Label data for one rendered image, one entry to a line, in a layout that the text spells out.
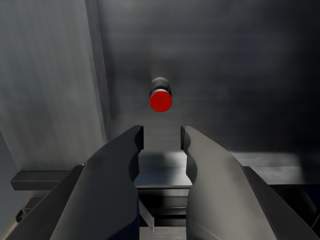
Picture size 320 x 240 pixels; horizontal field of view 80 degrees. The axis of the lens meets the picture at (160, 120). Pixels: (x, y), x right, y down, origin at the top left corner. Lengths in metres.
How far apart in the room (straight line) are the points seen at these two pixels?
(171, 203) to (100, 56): 0.23
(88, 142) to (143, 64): 0.13
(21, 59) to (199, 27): 0.19
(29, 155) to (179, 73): 0.23
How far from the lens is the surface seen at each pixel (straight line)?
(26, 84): 0.27
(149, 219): 0.28
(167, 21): 0.21
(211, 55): 0.22
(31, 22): 0.24
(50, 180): 0.31
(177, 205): 0.32
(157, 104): 0.18
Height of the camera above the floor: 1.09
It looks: 62 degrees down
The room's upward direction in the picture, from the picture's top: 178 degrees clockwise
